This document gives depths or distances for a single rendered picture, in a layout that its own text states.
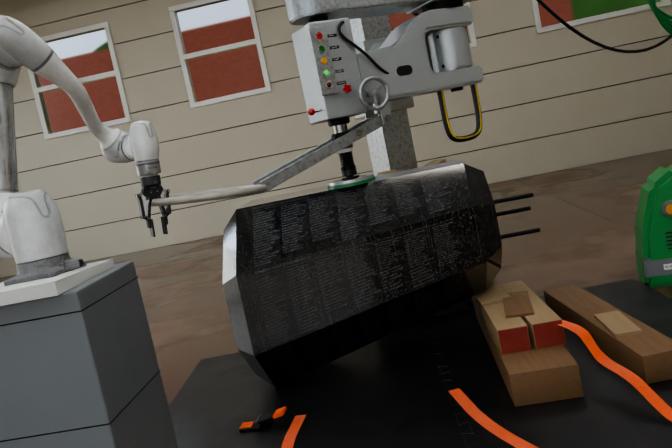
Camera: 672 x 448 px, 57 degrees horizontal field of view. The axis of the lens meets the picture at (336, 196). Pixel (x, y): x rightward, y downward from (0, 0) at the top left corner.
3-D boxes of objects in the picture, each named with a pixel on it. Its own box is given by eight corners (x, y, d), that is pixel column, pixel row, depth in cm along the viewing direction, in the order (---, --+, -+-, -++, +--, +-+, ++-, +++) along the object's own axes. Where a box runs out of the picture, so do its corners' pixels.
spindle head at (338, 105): (378, 117, 298) (360, 24, 294) (401, 112, 278) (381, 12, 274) (310, 131, 284) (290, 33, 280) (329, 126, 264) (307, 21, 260)
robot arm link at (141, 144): (167, 158, 240) (146, 161, 248) (160, 118, 239) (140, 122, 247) (143, 160, 232) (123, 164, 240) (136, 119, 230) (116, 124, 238)
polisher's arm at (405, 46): (465, 108, 317) (447, 12, 313) (493, 102, 296) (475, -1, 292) (337, 134, 289) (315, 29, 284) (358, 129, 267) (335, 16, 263)
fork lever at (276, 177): (377, 123, 296) (372, 114, 295) (397, 119, 279) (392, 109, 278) (254, 192, 272) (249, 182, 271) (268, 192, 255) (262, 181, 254)
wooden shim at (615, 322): (594, 317, 259) (593, 314, 259) (618, 313, 258) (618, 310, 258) (615, 338, 234) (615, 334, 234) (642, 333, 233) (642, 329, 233)
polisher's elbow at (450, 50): (426, 77, 306) (418, 37, 304) (455, 72, 315) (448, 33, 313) (451, 69, 289) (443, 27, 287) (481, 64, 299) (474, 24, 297)
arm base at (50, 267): (64, 274, 184) (60, 256, 184) (1, 286, 189) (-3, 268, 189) (99, 262, 202) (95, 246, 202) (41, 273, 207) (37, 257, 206)
